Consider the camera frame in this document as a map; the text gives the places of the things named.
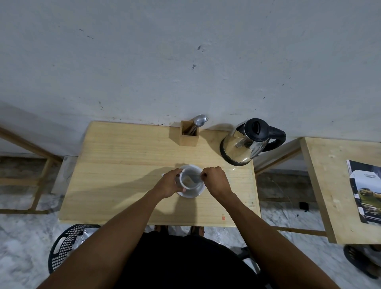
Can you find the person's left hand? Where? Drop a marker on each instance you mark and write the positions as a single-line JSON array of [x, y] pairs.
[[166, 186]]

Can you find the person's right hand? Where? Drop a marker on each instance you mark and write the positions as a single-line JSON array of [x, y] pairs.
[[217, 183]]

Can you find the person's left thumb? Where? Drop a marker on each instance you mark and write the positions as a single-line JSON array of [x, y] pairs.
[[181, 189]]

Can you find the person's right fingers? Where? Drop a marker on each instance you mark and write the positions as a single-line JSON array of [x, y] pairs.
[[204, 175]]

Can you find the white cup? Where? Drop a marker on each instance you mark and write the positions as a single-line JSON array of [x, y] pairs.
[[190, 181]]

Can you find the person's right forearm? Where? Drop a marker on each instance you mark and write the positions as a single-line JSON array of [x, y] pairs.
[[268, 244]]

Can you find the person's left forearm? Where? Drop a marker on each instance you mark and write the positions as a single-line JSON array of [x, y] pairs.
[[119, 238]]

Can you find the white saucer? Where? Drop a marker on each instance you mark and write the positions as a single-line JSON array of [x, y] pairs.
[[193, 193]]

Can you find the wooden utensil holder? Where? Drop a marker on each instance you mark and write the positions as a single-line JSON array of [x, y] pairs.
[[189, 139]]

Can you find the person's left foot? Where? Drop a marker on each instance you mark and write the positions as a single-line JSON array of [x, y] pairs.
[[160, 229]]

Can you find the person's foot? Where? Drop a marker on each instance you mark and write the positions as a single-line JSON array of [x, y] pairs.
[[198, 231], [160, 229]]

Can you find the person's right foot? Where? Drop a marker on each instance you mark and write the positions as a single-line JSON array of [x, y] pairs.
[[198, 231]]

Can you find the metal spoon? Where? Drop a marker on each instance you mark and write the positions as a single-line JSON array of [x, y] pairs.
[[203, 117], [197, 121]]

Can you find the black shirt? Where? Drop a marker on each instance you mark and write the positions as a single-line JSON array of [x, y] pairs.
[[184, 262]]

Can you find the small black floor object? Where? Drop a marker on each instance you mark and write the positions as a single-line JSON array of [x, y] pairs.
[[304, 207]]

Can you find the crumpled plastic bag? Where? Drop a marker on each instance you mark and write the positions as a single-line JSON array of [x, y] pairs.
[[82, 239]]

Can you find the wooden side table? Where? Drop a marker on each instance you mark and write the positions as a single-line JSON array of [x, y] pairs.
[[330, 190]]

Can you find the black plastic basket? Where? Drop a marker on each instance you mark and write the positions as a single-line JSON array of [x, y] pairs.
[[357, 259], [64, 244]]

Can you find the printed magazine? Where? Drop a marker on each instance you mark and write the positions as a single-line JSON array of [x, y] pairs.
[[366, 193]]

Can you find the wooden frame rack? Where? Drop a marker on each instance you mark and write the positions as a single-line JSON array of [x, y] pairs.
[[41, 166]]

